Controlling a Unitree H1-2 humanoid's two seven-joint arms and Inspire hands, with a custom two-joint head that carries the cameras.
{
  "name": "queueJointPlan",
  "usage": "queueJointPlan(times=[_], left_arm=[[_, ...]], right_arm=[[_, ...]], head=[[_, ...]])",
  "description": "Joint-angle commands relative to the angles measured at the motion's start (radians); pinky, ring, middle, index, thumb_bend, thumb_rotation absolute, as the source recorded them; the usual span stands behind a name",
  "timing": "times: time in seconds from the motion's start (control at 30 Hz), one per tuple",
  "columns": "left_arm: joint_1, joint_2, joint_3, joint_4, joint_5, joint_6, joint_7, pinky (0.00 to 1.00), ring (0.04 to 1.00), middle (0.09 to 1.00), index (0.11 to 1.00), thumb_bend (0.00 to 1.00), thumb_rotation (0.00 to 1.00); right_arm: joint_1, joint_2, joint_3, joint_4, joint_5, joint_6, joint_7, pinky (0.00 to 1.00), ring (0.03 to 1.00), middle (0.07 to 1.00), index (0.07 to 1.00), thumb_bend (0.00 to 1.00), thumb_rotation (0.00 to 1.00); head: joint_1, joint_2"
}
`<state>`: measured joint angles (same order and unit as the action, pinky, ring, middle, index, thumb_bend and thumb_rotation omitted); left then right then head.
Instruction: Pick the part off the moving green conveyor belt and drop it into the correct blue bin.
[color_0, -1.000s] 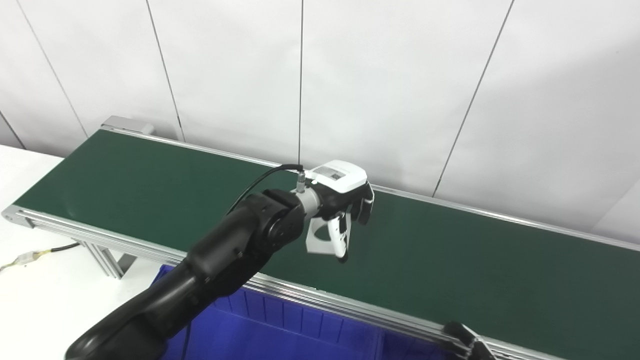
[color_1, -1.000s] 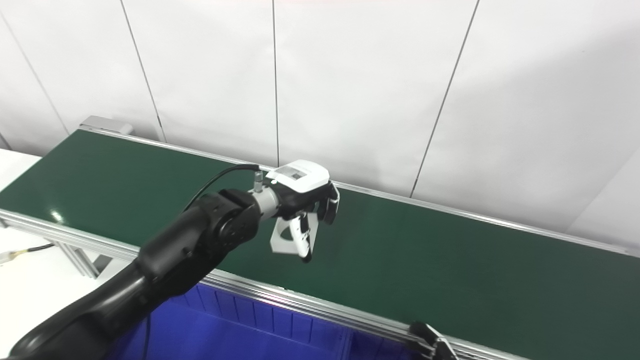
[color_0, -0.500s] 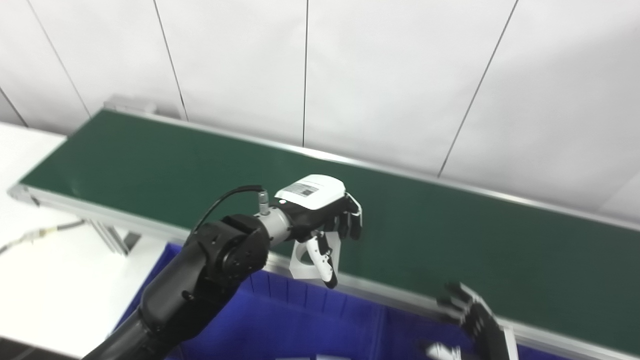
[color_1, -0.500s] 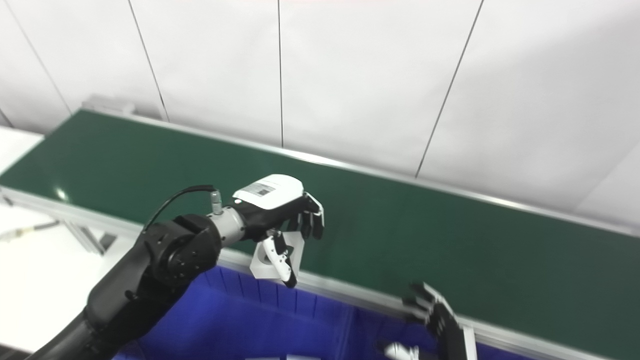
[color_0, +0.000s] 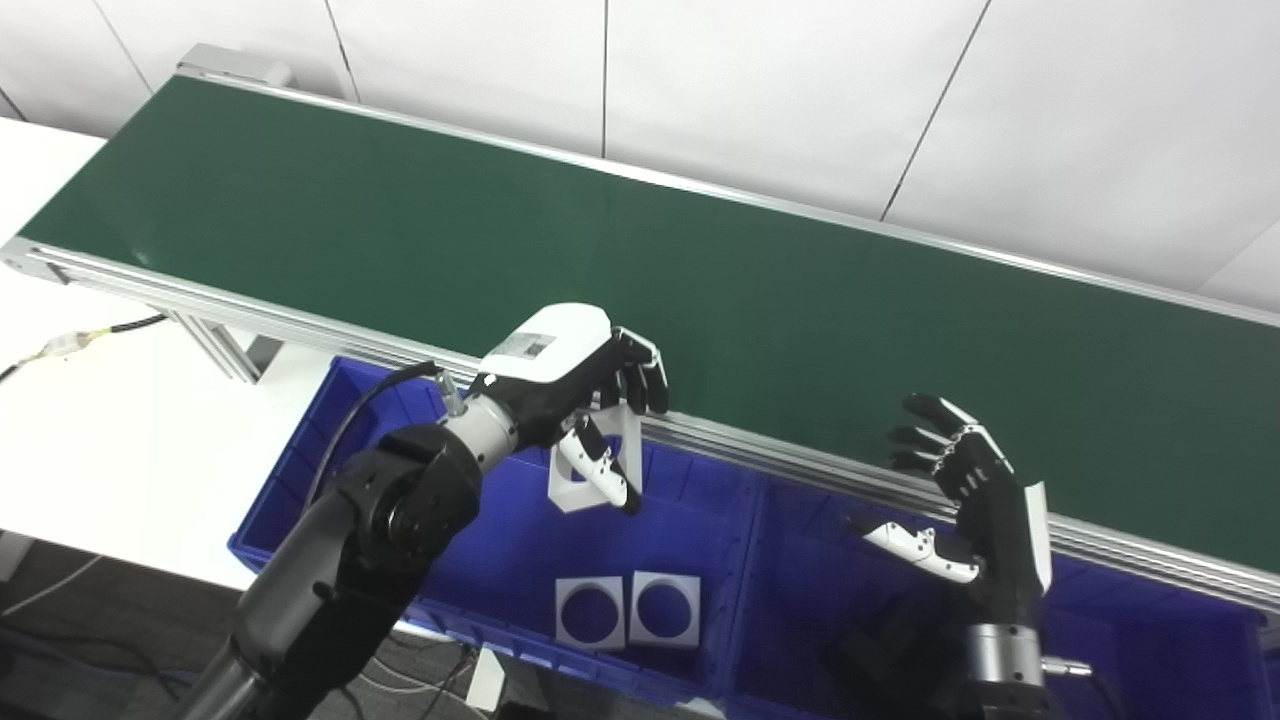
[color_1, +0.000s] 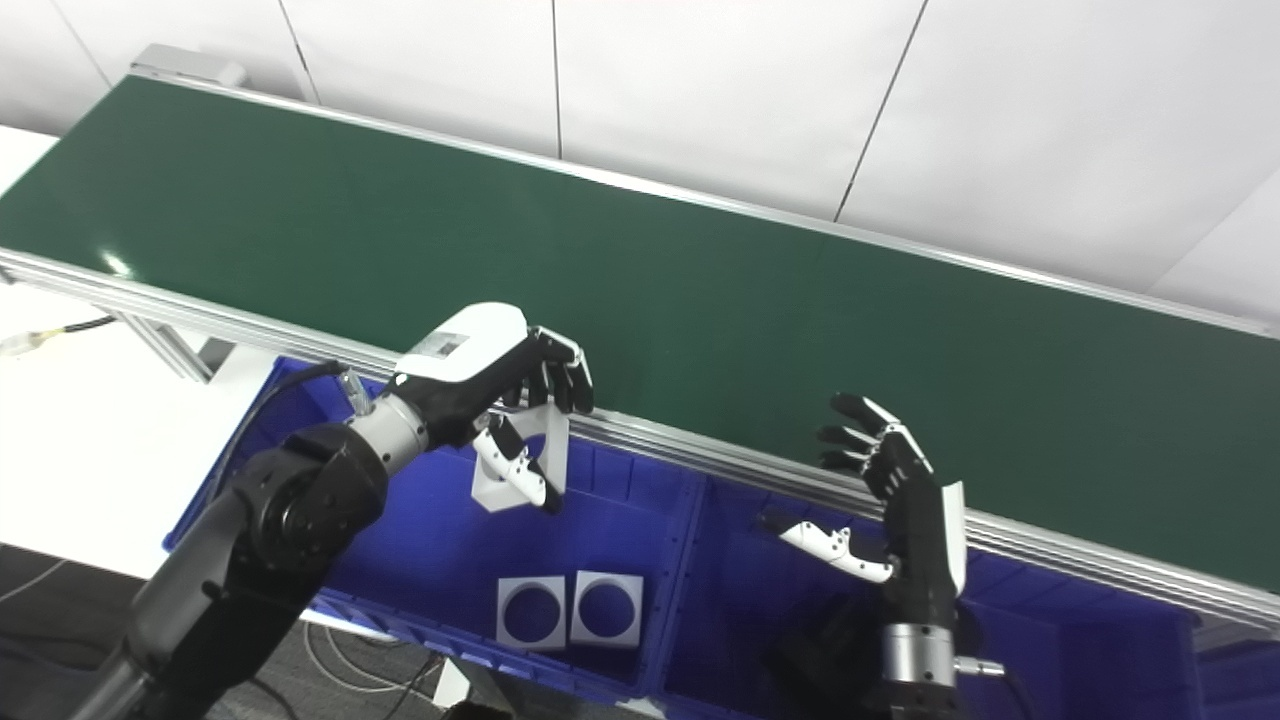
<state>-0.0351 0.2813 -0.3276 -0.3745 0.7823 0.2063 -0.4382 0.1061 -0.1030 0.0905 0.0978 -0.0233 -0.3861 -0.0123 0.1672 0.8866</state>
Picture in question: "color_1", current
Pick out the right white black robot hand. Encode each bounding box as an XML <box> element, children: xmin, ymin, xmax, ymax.
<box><xmin>758</xmin><ymin>393</ymin><xmax>969</xmax><ymax>629</ymax></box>

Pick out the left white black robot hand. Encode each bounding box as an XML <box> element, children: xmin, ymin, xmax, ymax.
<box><xmin>385</xmin><ymin>302</ymin><xmax>596</xmax><ymax>516</ymax></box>

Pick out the white block part oval hole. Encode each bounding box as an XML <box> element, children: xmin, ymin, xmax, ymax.
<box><xmin>470</xmin><ymin>402</ymin><xmax>571</xmax><ymax>514</ymax></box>

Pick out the black part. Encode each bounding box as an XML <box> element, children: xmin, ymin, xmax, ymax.
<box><xmin>770</xmin><ymin>590</ymin><xmax>886</xmax><ymax>720</ymax></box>

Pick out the blue plastic bin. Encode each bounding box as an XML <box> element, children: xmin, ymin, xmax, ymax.
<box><xmin>650</xmin><ymin>475</ymin><xmax>1201</xmax><ymax>720</ymax></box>
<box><xmin>163</xmin><ymin>357</ymin><xmax>706</xmax><ymax>706</ymax></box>
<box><xmin>1195</xmin><ymin>620</ymin><xmax>1280</xmax><ymax>720</ymax></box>

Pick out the green conveyor belt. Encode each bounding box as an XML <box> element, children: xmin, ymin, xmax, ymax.
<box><xmin>0</xmin><ymin>42</ymin><xmax>1280</xmax><ymax>636</ymax></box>
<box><xmin>0</xmin><ymin>75</ymin><xmax>1280</xmax><ymax>591</ymax></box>

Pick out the white square part round hole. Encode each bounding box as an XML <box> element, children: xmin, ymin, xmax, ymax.
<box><xmin>569</xmin><ymin>570</ymin><xmax>644</xmax><ymax>649</ymax></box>
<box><xmin>497</xmin><ymin>575</ymin><xmax>568</xmax><ymax>653</ymax></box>

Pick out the aluminium conveyor leg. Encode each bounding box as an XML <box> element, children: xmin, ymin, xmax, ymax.
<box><xmin>105</xmin><ymin>310</ymin><xmax>236</xmax><ymax>386</ymax></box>

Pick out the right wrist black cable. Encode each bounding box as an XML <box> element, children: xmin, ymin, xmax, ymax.
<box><xmin>953</xmin><ymin>655</ymin><xmax>1036</xmax><ymax>720</ymax></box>

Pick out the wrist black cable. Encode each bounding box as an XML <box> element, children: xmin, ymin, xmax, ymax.
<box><xmin>205</xmin><ymin>360</ymin><xmax>376</xmax><ymax>501</ymax></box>
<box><xmin>953</xmin><ymin>655</ymin><xmax>1036</xmax><ymax>720</ymax></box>

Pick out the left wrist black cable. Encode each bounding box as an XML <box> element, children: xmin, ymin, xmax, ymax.
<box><xmin>205</xmin><ymin>360</ymin><xmax>376</xmax><ymax>501</ymax></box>

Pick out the black cable with clear connector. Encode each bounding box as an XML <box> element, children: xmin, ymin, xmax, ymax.
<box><xmin>0</xmin><ymin>315</ymin><xmax>119</xmax><ymax>358</ymax></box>

